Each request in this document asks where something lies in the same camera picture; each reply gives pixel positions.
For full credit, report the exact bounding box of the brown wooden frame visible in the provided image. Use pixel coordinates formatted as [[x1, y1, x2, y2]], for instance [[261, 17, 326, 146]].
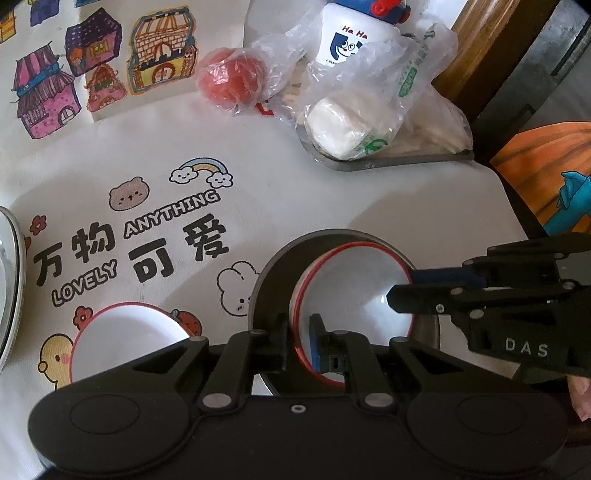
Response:
[[431, 0, 561, 104]]

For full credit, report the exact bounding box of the white steamed bun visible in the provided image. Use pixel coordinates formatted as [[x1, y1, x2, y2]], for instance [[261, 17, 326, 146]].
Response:
[[307, 96, 370, 158]]

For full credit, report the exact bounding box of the grey metal frame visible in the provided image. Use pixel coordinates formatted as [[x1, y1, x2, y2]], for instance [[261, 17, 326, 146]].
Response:
[[471, 0, 591, 139]]

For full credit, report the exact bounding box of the white bottle with blue lid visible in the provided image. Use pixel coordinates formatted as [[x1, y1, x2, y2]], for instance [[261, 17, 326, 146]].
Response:
[[314, 0, 411, 70]]

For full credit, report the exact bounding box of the red tomato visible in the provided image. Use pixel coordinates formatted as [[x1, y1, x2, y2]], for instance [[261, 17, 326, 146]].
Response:
[[198, 47, 266, 109]]

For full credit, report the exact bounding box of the clear plastic bag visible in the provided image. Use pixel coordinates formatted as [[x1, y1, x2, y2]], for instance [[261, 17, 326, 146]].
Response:
[[198, 9, 324, 116]]

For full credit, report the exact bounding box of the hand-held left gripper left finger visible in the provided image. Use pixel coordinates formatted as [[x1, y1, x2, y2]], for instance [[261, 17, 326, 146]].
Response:
[[133, 313, 291, 413]]

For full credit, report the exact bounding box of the pale folded flatbread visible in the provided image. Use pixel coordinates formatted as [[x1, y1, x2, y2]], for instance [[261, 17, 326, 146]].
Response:
[[397, 92, 469, 153]]

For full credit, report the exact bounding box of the green-printed plastic bag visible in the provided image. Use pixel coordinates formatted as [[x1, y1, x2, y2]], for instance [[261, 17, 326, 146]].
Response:
[[295, 21, 474, 160]]

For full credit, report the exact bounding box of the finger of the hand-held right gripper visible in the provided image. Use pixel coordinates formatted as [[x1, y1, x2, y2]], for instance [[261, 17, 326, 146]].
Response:
[[412, 232, 591, 288], [387, 278, 579, 324]]

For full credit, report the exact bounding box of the person's right hand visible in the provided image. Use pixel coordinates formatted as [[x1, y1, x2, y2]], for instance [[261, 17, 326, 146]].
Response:
[[567, 376, 591, 422]]

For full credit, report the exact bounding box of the colourful house drawing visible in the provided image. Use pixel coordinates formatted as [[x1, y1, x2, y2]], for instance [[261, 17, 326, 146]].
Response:
[[0, 0, 218, 141]]

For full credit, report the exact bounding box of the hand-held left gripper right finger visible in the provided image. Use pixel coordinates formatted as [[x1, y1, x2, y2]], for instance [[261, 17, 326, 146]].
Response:
[[309, 314, 465, 412]]

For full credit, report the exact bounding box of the orange and blue drawing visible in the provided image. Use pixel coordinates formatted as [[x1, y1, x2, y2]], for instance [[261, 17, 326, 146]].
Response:
[[489, 121, 591, 236]]

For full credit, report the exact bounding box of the white red-rimmed bowl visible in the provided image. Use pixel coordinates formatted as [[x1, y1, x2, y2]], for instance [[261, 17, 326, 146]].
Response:
[[69, 302, 191, 386], [288, 241, 414, 387]]

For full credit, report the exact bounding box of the white printed tablecloth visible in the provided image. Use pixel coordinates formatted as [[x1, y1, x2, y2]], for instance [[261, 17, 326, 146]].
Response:
[[0, 88, 532, 416]]

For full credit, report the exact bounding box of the stainless steel tray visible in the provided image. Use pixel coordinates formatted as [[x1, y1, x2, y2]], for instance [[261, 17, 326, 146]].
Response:
[[295, 122, 476, 172]]

